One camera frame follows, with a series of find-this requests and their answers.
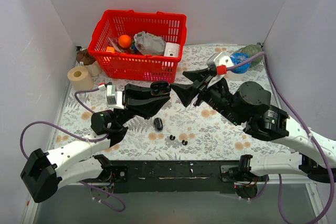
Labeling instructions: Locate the floral patterned table mat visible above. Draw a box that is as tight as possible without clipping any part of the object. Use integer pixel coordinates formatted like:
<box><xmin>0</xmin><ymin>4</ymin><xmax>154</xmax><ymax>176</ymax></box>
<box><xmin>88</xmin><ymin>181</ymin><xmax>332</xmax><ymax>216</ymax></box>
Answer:
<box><xmin>51</xmin><ymin>45</ymin><xmax>294</xmax><ymax>162</ymax></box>

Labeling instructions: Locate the blue-lidded white container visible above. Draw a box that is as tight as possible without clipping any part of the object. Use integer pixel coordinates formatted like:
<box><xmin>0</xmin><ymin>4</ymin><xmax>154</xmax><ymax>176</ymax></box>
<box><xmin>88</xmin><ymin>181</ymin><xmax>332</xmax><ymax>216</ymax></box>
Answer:
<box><xmin>226</xmin><ymin>52</ymin><xmax>251</xmax><ymax>81</ymax></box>

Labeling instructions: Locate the clear snack packet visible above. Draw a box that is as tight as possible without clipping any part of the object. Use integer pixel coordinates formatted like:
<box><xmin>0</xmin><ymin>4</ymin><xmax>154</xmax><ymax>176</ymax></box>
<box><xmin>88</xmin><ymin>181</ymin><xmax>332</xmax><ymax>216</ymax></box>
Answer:
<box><xmin>108</xmin><ymin>37</ymin><xmax>131</xmax><ymax>53</ymax></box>

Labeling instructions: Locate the green avocado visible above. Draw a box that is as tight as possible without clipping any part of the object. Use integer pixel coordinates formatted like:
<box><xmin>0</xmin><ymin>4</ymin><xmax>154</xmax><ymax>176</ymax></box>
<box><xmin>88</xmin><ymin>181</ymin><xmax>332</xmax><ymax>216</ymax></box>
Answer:
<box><xmin>235</xmin><ymin>44</ymin><xmax>263</xmax><ymax>67</ymax></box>

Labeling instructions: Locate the glossy black earbud charging case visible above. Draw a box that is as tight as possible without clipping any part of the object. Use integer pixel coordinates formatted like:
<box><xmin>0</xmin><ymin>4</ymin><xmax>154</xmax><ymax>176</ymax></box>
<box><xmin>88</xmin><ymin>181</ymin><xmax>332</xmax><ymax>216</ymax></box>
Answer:
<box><xmin>150</xmin><ymin>81</ymin><xmax>171</xmax><ymax>97</ymax></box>

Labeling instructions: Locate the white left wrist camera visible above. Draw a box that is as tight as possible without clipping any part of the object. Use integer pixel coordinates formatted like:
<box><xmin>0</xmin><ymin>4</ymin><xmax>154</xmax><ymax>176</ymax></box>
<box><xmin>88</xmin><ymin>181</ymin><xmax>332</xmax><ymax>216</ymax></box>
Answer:
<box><xmin>98</xmin><ymin>82</ymin><xmax>124</xmax><ymax>110</ymax></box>

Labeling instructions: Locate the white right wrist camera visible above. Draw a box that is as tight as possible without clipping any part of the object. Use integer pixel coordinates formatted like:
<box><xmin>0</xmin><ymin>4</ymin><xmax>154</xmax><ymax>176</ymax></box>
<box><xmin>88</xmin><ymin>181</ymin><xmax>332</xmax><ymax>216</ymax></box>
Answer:
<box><xmin>206</xmin><ymin>52</ymin><xmax>234</xmax><ymax>88</ymax></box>

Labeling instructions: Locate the red plastic shopping basket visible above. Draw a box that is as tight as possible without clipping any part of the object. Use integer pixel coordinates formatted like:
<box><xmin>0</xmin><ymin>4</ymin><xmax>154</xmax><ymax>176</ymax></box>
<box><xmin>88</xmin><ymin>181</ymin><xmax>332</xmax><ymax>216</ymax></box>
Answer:
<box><xmin>88</xmin><ymin>10</ymin><xmax>187</xmax><ymax>82</ymax></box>

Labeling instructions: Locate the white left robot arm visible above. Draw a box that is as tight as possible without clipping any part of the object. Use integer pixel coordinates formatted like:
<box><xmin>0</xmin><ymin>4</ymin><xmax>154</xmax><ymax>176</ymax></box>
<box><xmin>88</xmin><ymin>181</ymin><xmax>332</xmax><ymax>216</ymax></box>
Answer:
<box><xmin>20</xmin><ymin>81</ymin><xmax>171</xmax><ymax>203</ymax></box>

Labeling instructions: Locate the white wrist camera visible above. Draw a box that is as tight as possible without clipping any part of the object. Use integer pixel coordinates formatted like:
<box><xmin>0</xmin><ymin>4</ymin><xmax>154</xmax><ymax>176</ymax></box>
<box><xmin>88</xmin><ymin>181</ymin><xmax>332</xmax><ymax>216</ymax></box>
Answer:
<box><xmin>206</xmin><ymin>52</ymin><xmax>234</xmax><ymax>88</ymax></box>
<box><xmin>98</xmin><ymin>82</ymin><xmax>124</xmax><ymax>110</ymax></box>

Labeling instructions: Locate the white small box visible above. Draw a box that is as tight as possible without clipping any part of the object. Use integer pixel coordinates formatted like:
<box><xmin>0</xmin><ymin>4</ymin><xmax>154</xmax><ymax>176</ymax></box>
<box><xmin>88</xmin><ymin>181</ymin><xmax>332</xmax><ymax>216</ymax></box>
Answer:
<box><xmin>163</xmin><ymin>42</ymin><xmax>180</xmax><ymax>58</ymax></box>

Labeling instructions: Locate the orange small box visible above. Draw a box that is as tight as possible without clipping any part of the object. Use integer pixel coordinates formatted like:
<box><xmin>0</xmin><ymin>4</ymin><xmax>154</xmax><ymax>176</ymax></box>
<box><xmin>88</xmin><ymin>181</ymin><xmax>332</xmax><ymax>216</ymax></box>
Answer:
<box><xmin>106</xmin><ymin>47</ymin><xmax>115</xmax><ymax>53</ymax></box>

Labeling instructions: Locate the crumpled grey plastic bag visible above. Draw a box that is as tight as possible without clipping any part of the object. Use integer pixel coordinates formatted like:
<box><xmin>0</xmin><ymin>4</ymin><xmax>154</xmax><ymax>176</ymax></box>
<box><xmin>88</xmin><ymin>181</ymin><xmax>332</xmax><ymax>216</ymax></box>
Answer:
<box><xmin>133</xmin><ymin>31</ymin><xmax>166</xmax><ymax>56</ymax></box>

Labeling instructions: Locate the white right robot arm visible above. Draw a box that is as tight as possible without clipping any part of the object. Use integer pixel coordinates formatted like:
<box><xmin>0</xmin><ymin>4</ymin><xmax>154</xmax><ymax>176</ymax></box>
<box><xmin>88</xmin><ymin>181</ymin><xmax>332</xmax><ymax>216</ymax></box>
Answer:
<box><xmin>171</xmin><ymin>69</ymin><xmax>335</xmax><ymax>183</ymax></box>

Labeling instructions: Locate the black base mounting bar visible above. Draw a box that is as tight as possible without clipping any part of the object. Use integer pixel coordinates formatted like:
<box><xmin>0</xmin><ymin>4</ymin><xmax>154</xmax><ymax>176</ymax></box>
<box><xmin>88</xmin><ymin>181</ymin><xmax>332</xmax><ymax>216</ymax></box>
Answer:
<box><xmin>86</xmin><ymin>159</ymin><xmax>263</xmax><ymax>200</ymax></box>

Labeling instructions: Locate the orange fruit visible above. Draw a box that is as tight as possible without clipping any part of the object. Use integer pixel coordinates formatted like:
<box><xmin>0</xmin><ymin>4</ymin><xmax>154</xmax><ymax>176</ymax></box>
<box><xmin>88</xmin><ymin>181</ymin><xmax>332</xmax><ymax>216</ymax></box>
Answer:
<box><xmin>118</xmin><ymin>35</ymin><xmax>132</xmax><ymax>48</ymax></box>

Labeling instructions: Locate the beige paper roll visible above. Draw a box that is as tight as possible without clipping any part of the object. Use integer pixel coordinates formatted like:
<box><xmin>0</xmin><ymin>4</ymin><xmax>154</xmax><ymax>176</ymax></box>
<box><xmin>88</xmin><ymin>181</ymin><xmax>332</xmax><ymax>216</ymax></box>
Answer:
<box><xmin>67</xmin><ymin>66</ymin><xmax>94</xmax><ymax>91</ymax></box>

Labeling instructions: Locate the plastic-wrapped black earbud case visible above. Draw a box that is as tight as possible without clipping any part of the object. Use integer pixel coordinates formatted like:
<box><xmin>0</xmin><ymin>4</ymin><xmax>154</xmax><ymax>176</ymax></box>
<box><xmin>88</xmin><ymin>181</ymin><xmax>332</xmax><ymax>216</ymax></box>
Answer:
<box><xmin>153</xmin><ymin>118</ymin><xmax>163</xmax><ymax>131</ymax></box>

